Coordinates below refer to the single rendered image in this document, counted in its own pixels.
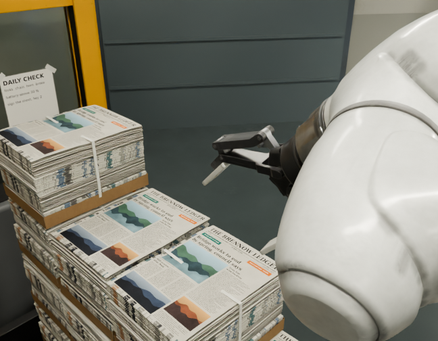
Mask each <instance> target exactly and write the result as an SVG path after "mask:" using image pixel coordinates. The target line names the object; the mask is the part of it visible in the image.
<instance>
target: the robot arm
mask: <svg viewBox="0 0 438 341"><path fill-rule="evenodd" d="M273 133H274V128H273V127H272V126H270V125H268V126H267V127H265V128H264V129H262V130H261V131H253V132H246V133H235V134H228V135H223V136H221V137H220V138H219V139H217V140H216V141H215V142H213V143H212V147H213V148H214V149H215V150H218V157H217V158H216V159H215V160H214V161H213V162H212V163H211V165H210V166H211V167H212V168H213V169H214V171H213V172H212V173H211V174H210V175H209V176H208V177H207V178H206V179H205V180H204V181H203V182H202V183H203V185H204V186H206V185H207V184H208V183H209V182H210V181H212V180H213V179H215V178H216V177H217V176H218V175H219V174H220V173H221V172H222V171H223V170H224V169H226V168H227V167H228V166H229V165H230V164H234V165H237V166H242V167H245V168H251V169H254V170H257V172H258V173H261V174H264V175H269V177H270V178H269V179H270V180H271V182H272V183H273V184H275V185H276V186H277V187H278V190H279V191H280V192H281V193H282V195H283V196H287V197H288V200H287V203H286V206H285V209H284V212H283V215H282V219H281V223H280V226H279V229H278V235H277V237H276V238H274V239H272V240H270V241H269V242H268V243H267V244H266V245H265V246H264V247H263V248H262V249H261V250H260V254H261V255H264V254H266V253H268V252H270V251H272V250H274V249H275V264H276V269H277V271H278V280H279V285H280V288H281V293H282V295H283V299H284V301H285V304H286V305H287V307H288V308H289V310H290V311H291V312H292V313H293V314H294V315H295V316H296V317H297V318H298V319H299V320H300V321H301V322H302V323H303V324H304V325H305V326H306V327H308V328H309V329H311V330H312V331H313V332H315V333H317V334H318V335H320V336H322V337H323V338H326V339H327V340H330V341H386V340H388V339H390V338H392V337H394V336H395V335H396V334H398V333H400V332H401V331H402V330H404V329H405V328H407V327H408V326H409V325H410V324H411V323H412V322H413V321H414V320H415V318H416V316H417V314H418V310H419V308H422V307H424V306H426V305H428V304H432V303H437V302H438V10H436V11H433V12H431V13H429V14H427V15H425V16H423V17H421V18H419V19H417V20H415V21H413V22H411V23H409V24H408V25H406V26H404V27H403V28H401V29H399V30H398V31H396V32H395V33H393V34H392V35H391V36H390V37H388V38H387V39H385V40H384V41H383V42H382V43H381V44H379V45H378V46H377V47H375V48H374V49H373V50H372V51H371V52H370V53H369V54H367V55H366V56H365V57H364V58H363V59H362V60H361V61H359V62H358V63H357V64H356V65H355V66H354V67H353V68H352V69H351V70H350V71H349V72H348V73H347V75H346V76H345V77H344V78H343V79H342V80H341V82H340V83H339V85H338V87H337V89H336V91H335V92H334V93H333V94H332V95H331V96H330V97H329V98H327V99H326V100H324V101H323V102H322V103H321V105H320V106H319V107H318V108H316V109H315V110H314V111H313V112H312V113H311V114H310V116H309V118H308V119H307V120H306V121H305V122H304V123H303V124H302V125H301V126H298V128H297V130H296V134H295V135H294V136H292V138H290V139H289V140H288V141H287V142H285V143H280V144H278V142H277V141H276V139H275V138H274V137H273V136H272V134H273ZM255 146H257V147H258V148H261V147H267V148H268V149H269V150H270V152H269V153H267V154H265V153H261V152H255V151H251V150H244V149H242V148H249V147H255Z"/></svg>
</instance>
